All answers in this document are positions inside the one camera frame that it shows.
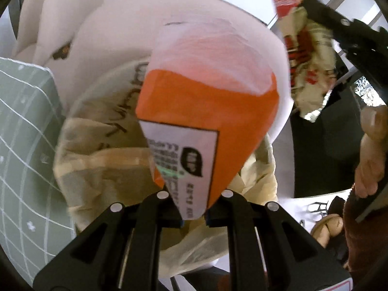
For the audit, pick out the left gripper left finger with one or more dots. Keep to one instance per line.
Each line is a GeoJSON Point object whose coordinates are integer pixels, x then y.
{"type": "Point", "coordinates": [118, 251]}

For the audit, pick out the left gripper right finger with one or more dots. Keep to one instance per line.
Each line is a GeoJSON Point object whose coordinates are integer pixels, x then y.
{"type": "Point", "coordinates": [269, 250]}

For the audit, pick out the orange courier bag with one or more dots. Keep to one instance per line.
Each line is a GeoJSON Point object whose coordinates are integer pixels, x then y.
{"type": "Point", "coordinates": [207, 101]}

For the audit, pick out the red chip bag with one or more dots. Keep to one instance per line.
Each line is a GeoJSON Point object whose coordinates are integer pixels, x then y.
{"type": "Point", "coordinates": [311, 57]}

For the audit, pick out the person's red sleeve forearm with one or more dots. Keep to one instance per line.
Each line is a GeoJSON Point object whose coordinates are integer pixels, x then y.
{"type": "Point", "coordinates": [366, 240]}

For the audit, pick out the person's right hand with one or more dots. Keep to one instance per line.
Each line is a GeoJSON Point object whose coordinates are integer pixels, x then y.
{"type": "Point", "coordinates": [373, 150]}

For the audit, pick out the green checkered tablecloth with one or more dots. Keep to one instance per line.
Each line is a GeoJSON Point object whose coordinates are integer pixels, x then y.
{"type": "Point", "coordinates": [35, 224]}

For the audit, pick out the near beige chair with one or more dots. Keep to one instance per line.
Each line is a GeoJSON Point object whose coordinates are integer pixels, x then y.
{"type": "Point", "coordinates": [135, 28]}

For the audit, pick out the beige chair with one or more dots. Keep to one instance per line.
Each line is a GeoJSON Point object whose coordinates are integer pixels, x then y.
{"type": "Point", "coordinates": [135, 28]}
{"type": "Point", "coordinates": [59, 23]}
{"type": "Point", "coordinates": [28, 28]}

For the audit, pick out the far beige chair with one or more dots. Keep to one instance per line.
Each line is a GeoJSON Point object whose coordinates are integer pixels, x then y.
{"type": "Point", "coordinates": [28, 28]}

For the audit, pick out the middle beige chair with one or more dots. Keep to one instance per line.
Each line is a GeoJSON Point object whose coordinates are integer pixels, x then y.
{"type": "Point", "coordinates": [59, 23]}

